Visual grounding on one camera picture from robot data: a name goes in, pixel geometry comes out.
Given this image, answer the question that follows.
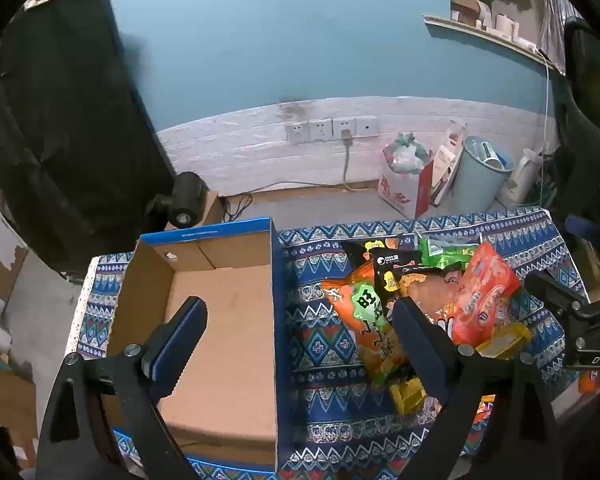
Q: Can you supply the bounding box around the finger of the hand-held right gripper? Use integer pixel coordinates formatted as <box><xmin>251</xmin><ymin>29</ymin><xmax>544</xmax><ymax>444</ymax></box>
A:
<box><xmin>524</xmin><ymin>271</ymin><xmax>590</xmax><ymax>317</ymax></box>
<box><xmin>565</xmin><ymin>212</ymin><xmax>600</xmax><ymax>242</ymax></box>

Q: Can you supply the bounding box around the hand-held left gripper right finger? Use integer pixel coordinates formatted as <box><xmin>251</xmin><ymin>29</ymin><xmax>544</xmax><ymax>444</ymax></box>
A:
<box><xmin>391</xmin><ymin>297</ymin><xmax>563</xmax><ymax>480</ymax></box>

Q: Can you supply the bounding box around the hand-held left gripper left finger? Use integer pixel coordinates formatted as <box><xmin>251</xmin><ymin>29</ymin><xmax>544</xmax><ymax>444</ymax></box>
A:
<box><xmin>36</xmin><ymin>296</ymin><xmax>209</xmax><ymax>480</ymax></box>

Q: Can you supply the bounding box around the blue-rimmed cardboard box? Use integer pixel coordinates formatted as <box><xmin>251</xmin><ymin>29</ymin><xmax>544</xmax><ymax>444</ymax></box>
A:
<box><xmin>102</xmin><ymin>217</ymin><xmax>291</xmax><ymax>476</ymax></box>

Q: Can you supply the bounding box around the small yellow snack packet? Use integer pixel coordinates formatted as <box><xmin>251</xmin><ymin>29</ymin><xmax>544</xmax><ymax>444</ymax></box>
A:
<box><xmin>387</xmin><ymin>375</ymin><xmax>428</xmax><ymax>416</ymax></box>

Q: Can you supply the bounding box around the large orange clear chip bag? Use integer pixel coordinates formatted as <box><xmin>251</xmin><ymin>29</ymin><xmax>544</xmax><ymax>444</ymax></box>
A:
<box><xmin>341</xmin><ymin>235</ymin><xmax>468</xmax><ymax>341</ymax></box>

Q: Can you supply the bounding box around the orange green snack bag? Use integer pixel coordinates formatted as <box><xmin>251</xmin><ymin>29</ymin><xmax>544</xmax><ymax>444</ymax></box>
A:
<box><xmin>321</xmin><ymin>272</ymin><xmax>416</xmax><ymax>391</ymax></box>

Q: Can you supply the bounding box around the red snack packet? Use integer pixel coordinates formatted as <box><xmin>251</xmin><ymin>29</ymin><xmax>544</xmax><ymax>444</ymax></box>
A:
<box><xmin>450</xmin><ymin>241</ymin><xmax>523</xmax><ymax>348</ymax></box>

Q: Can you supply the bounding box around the long yellow snack packet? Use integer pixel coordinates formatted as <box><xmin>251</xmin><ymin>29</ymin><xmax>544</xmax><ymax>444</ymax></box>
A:
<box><xmin>475</xmin><ymin>321</ymin><xmax>533</xmax><ymax>358</ymax></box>

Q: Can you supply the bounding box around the small black snack packet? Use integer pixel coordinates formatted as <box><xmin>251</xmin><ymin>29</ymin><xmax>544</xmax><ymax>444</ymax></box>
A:
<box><xmin>370</xmin><ymin>247</ymin><xmax>423</xmax><ymax>311</ymax></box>

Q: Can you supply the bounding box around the small orange snack packet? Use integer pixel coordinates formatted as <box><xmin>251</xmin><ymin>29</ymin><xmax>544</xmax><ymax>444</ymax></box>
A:
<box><xmin>472</xmin><ymin>394</ymin><xmax>497</xmax><ymax>428</ymax></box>

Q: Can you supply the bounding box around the green snack packet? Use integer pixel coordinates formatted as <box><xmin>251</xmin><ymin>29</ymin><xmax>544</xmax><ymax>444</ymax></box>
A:
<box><xmin>417</xmin><ymin>234</ymin><xmax>481</xmax><ymax>271</ymax></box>

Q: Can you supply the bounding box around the white electric kettle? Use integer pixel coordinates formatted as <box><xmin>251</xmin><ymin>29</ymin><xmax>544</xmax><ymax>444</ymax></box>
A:
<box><xmin>497</xmin><ymin>147</ymin><xmax>545</xmax><ymax>207</ymax></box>

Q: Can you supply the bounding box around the blue patterned tablecloth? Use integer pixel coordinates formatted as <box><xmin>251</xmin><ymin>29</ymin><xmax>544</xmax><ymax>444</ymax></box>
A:
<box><xmin>65</xmin><ymin>207</ymin><xmax>588</xmax><ymax>480</ymax></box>

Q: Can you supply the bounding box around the light blue trash bin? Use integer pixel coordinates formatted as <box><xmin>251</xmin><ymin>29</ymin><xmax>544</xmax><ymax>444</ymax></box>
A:
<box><xmin>450</xmin><ymin>135</ymin><xmax>516</xmax><ymax>213</ymax></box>

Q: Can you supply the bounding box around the black round device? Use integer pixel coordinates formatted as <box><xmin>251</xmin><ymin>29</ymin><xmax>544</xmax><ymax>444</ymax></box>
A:
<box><xmin>146</xmin><ymin>171</ymin><xmax>210</xmax><ymax>228</ymax></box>

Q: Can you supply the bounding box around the red white paper bag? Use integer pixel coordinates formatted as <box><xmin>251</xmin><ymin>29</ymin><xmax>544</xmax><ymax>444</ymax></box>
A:
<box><xmin>377</xmin><ymin>152</ymin><xmax>436</xmax><ymax>220</ymax></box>

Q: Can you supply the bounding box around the white cardboard packaging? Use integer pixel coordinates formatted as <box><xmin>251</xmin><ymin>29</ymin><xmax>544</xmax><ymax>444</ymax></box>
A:
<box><xmin>430</xmin><ymin>121</ymin><xmax>468</xmax><ymax>206</ymax></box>

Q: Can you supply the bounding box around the brown cardboard carton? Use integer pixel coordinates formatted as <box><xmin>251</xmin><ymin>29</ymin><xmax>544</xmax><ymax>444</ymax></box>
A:
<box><xmin>0</xmin><ymin>350</ymin><xmax>38</xmax><ymax>461</ymax></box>

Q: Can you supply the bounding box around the torn white cardboard panel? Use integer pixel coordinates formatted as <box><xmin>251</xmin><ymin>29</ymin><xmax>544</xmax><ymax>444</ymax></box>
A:
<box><xmin>0</xmin><ymin>202</ymin><xmax>28</xmax><ymax>311</ymax></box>

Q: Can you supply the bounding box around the black curtain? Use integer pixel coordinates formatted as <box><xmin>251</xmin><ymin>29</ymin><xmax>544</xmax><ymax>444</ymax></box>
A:
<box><xmin>0</xmin><ymin>0</ymin><xmax>178</xmax><ymax>273</ymax></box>

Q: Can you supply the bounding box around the thin white cable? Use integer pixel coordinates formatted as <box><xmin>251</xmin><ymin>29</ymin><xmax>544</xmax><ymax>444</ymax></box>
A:
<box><xmin>537</xmin><ymin>55</ymin><xmax>552</xmax><ymax>161</ymax></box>

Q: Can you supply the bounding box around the thin black cable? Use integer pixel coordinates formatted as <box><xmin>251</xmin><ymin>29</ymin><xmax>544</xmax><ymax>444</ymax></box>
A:
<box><xmin>224</xmin><ymin>192</ymin><xmax>253</xmax><ymax>221</ymax></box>

